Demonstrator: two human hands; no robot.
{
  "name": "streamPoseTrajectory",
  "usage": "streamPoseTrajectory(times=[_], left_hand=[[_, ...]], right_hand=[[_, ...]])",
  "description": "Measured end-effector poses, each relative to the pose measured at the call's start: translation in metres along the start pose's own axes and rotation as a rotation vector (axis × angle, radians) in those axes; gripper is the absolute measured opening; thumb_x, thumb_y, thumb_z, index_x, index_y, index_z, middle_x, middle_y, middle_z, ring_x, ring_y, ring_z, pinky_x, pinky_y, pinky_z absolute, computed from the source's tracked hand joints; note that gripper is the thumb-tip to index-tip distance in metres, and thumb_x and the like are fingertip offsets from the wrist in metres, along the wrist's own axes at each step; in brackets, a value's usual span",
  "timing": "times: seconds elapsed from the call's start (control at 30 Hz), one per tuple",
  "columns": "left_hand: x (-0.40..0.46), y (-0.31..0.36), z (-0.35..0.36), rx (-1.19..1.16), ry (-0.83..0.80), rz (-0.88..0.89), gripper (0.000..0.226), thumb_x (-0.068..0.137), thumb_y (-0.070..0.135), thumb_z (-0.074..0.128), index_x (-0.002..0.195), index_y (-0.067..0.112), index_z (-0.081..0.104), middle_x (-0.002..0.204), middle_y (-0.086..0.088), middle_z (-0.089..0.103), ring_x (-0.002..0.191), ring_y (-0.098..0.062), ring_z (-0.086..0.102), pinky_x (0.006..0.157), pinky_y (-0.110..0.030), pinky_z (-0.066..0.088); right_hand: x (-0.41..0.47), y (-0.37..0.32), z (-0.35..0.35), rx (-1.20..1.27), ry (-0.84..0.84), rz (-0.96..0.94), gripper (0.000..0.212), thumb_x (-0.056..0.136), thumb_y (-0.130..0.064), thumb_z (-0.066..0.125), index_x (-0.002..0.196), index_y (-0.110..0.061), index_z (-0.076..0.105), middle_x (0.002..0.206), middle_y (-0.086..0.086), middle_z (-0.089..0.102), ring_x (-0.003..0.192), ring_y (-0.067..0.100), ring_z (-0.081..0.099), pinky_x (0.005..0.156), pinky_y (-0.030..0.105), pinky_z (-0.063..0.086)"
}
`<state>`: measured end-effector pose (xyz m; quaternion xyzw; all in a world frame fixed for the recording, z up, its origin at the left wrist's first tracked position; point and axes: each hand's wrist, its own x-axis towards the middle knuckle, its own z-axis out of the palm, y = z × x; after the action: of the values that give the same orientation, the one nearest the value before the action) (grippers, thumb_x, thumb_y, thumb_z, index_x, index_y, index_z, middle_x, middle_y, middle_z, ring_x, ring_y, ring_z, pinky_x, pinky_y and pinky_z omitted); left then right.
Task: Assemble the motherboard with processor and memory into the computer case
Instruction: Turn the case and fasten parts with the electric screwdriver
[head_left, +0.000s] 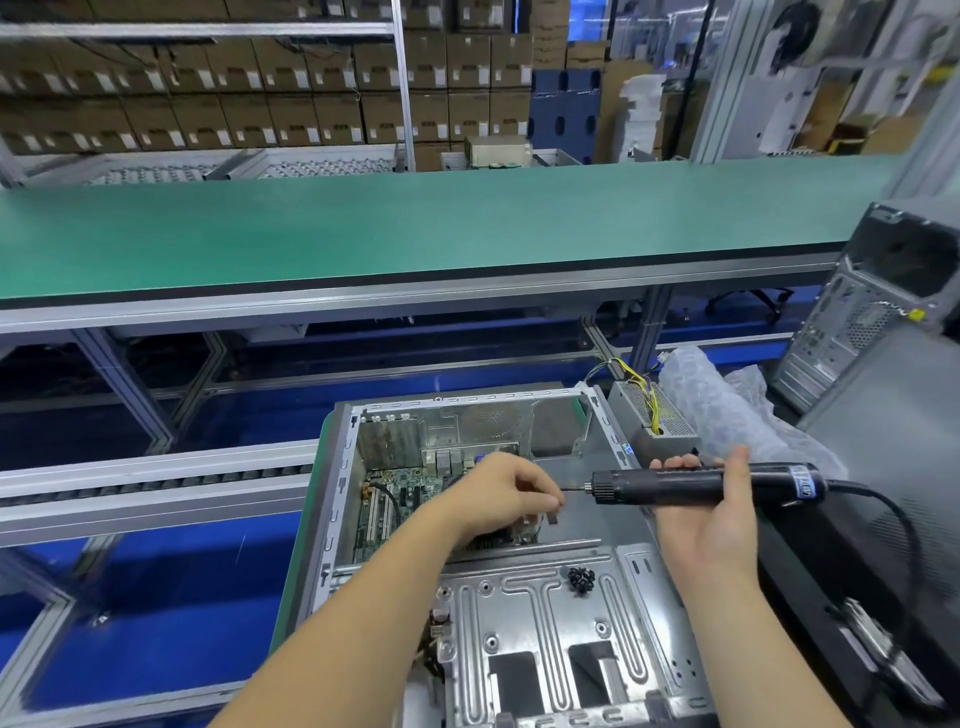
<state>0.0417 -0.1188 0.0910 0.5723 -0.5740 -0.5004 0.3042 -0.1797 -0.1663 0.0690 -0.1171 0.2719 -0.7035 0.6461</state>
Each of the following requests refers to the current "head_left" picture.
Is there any grey computer tower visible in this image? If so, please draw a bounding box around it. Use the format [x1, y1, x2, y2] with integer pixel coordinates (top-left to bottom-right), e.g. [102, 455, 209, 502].
[769, 195, 960, 416]

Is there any green conveyor belt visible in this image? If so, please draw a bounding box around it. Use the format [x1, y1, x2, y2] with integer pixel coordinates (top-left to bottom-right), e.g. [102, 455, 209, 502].
[0, 153, 917, 309]

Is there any person's right hand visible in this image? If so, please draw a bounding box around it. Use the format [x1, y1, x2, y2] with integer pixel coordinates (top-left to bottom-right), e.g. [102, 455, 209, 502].
[649, 444, 761, 591]

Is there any aluminium roller conveyor rail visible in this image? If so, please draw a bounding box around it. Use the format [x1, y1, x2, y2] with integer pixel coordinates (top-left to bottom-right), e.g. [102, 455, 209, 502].
[0, 438, 320, 551]

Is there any stack of cardboard boxes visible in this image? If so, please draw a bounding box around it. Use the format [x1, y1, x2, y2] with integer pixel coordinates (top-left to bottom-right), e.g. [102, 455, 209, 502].
[0, 0, 579, 170]

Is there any green motherboard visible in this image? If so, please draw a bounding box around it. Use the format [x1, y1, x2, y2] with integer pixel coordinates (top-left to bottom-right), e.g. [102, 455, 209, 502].
[352, 444, 551, 566]

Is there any person's left hand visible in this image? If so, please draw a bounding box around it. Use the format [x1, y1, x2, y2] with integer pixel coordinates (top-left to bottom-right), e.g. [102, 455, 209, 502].
[433, 450, 567, 546]

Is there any silver hard drive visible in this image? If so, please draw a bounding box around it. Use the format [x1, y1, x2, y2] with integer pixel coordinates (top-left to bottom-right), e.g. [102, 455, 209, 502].
[832, 597, 948, 710]

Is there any person's left forearm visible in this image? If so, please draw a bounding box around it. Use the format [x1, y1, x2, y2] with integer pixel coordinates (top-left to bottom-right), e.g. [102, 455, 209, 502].
[210, 501, 483, 728]

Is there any black electric screwdriver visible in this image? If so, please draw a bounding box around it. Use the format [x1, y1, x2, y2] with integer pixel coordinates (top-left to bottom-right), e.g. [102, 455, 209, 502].
[558, 462, 830, 512]

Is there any person's right forearm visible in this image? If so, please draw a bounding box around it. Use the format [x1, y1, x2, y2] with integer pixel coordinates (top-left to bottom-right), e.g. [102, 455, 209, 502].
[672, 558, 858, 728]

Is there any dark grey case side panel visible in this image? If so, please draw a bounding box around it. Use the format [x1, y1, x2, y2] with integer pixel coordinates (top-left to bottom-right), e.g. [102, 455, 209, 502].
[795, 322, 960, 662]

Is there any black and silver computer case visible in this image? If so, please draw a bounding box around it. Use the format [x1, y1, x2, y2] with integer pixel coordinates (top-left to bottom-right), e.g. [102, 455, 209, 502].
[292, 382, 725, 728]

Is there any grey power supply unit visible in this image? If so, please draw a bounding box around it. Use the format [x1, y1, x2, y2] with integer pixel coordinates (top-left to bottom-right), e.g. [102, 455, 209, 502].
[585, 357, 704, 470]

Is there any white bubble wrap bag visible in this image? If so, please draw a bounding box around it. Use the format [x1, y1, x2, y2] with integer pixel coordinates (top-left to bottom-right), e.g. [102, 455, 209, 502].
[657, 345, 851, 485]

